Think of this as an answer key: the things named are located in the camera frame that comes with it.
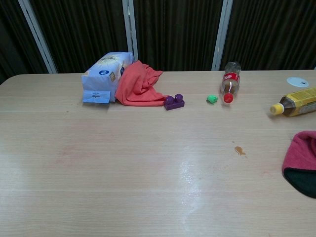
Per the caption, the pink and black cloth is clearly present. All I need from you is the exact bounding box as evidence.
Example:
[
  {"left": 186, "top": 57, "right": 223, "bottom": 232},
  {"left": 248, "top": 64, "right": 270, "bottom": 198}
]
[{"left": 281, "top": 130, "right": 316, "bottom": 199}]

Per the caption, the coral orange cloth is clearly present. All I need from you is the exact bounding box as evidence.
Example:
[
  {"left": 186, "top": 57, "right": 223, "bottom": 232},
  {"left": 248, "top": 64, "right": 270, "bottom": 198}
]
[{"left": 115, "top": 60, "right": 169, "bottom": 108}]

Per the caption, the purple toy building block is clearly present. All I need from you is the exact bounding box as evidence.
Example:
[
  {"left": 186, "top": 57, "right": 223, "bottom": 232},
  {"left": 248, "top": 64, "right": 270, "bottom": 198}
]
[{"left": 163, "top": 93, "right": 186, "bottom": 111}]

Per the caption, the small green crumpled object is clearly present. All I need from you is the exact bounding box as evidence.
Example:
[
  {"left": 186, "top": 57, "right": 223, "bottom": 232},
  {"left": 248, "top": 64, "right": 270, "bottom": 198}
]
[{"left": 206, "top": 93, "right": 219, "bottom": 105}]

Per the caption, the white blue tissue pack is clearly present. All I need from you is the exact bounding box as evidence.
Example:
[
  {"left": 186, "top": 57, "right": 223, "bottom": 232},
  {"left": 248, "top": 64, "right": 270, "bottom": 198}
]
[{"left": 81, "top": 51, "right": 135, "bottom": 105}]

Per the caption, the cola bottle with red cap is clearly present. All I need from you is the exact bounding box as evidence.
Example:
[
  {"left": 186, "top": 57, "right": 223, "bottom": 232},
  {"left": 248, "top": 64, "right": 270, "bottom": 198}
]
[{"left": 220, "top": 61, "right": 241, "bottom": 104}]

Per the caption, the black pleated curtain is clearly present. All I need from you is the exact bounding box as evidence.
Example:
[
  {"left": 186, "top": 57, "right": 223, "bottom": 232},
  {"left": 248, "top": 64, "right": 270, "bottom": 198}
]
[{"left": 0, "top": 0, "right": 316, "bottom": 84}]

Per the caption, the tea bottle with yellow cap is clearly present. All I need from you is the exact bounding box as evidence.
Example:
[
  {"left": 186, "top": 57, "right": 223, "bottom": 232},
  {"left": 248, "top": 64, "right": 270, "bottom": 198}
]
[{"left": 269, "top": 86, "right": 316, "bottom": 118}]

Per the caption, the white round table grommet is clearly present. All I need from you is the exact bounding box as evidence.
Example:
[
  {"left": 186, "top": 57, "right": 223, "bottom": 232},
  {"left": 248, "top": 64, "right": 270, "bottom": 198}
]
[{"left": 286, "top": 76, "right": 310, "bottom": 87}]

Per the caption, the grey metal frame post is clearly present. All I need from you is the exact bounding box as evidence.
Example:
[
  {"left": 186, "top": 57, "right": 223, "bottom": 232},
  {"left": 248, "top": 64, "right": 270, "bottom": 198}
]
[
  {"left": 18, "top": 0, "right": 58, "bottom": 74},
  {"left": 122, "top": 0, "right": 139, "bottom": 62},
  {"left": 211, "top": 0, "right": 234, "bottom": 72}
]

